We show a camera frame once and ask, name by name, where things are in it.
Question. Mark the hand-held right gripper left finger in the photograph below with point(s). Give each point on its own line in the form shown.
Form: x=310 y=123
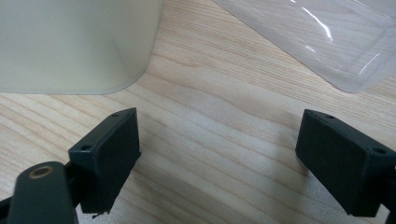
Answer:
x=107 y=161

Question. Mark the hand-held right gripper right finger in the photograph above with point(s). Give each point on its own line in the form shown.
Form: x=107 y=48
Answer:
x=341 y=168

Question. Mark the white plastic container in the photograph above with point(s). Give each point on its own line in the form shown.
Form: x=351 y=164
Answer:
x=68 y=43

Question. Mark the clear plastic tray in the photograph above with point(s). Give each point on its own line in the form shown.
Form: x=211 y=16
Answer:
x=327 y=37

